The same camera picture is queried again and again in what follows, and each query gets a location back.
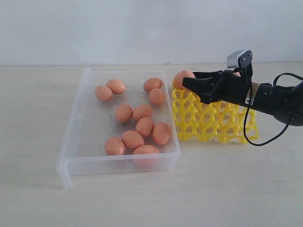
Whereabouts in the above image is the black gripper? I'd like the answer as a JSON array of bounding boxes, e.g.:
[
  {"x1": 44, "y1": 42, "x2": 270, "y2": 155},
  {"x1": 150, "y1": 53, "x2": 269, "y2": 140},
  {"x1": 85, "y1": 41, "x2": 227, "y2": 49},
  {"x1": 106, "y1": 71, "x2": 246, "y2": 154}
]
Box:
[{"x1": 182, "y1": 64, "x2": 253, "y2": 105}]

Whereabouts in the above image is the clear plastic bin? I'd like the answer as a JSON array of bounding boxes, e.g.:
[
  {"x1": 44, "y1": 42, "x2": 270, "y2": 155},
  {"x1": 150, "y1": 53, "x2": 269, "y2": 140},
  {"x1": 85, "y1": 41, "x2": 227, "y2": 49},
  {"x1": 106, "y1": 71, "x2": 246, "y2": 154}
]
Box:
[{"x1": 55, "y1": 68, "x2": 180, "y2": 189}]

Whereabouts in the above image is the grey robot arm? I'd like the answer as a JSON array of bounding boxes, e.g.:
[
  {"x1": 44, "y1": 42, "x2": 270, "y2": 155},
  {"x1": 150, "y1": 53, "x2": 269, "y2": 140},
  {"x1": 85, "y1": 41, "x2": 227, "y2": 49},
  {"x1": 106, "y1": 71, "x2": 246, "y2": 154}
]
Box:
[{"x1": 182, "y1": 64, "x2": 303, "y2": 126}]

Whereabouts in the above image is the yellow plastic egg tray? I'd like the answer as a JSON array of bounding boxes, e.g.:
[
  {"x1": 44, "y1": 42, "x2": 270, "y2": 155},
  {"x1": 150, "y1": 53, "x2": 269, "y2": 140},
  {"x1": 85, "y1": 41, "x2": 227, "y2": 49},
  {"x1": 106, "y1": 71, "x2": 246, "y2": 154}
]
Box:
[{"x1": 171, "y1": 79, "x2": 247, "y2": 143}]

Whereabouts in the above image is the black cable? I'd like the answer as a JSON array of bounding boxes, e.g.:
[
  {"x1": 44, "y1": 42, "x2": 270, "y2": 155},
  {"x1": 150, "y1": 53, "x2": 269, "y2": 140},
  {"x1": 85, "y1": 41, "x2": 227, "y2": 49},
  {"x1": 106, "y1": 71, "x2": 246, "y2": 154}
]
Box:
[{"x1": 243, "y1": 72, "x2": 303, "y2": 146}]

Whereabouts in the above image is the brown egg frontmost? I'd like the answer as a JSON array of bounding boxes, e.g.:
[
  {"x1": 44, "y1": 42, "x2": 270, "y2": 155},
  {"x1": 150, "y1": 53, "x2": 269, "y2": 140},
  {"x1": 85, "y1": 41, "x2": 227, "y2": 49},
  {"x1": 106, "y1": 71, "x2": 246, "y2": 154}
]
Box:
[{"x1": 133, "y1": 145, "x2": 159, "y2": 167}]

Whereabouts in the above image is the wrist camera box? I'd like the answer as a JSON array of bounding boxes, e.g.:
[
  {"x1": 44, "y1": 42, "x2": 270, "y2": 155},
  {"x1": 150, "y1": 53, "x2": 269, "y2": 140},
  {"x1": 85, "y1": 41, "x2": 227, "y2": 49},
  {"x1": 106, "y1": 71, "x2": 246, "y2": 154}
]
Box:
[{"x1": 226, "y1": 49, "x2": 252, "y2": 69}]

